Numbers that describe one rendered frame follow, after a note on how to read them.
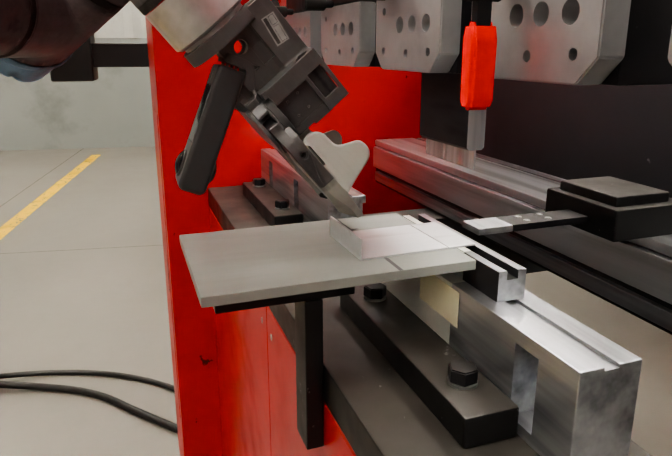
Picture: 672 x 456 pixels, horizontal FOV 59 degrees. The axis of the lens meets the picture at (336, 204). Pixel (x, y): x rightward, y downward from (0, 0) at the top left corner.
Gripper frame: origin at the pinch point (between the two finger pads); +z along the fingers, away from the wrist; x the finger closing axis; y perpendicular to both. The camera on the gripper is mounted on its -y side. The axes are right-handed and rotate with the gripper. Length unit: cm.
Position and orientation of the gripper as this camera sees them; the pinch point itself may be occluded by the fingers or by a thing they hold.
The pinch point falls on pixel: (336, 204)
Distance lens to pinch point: 59.5
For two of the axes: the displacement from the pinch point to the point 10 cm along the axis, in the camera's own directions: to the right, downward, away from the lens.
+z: 6.0, 6.8, 4.1
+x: -3.4, -2.5, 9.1
